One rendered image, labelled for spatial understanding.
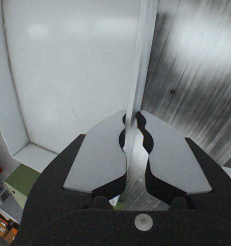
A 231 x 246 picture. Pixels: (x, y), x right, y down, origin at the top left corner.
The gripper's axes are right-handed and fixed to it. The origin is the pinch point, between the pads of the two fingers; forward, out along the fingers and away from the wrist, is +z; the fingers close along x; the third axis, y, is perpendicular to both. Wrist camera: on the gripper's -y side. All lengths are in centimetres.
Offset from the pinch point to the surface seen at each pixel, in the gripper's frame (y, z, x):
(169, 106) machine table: 0.8, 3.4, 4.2
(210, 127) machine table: 2.6, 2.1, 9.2
